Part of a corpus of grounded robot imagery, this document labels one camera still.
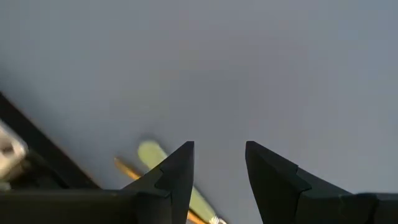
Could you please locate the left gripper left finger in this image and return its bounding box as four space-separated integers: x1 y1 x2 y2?
123 141 195 224

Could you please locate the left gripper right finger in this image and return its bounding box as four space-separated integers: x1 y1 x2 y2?
244 140 352 224

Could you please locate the grey table mat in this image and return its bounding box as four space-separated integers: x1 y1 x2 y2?
0 0 398 224

